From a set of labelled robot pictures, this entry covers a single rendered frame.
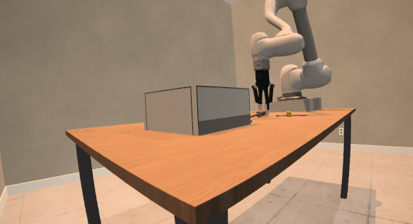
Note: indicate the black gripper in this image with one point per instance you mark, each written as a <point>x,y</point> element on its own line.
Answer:
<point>262,82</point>

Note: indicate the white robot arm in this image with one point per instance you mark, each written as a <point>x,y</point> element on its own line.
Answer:
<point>314,73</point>

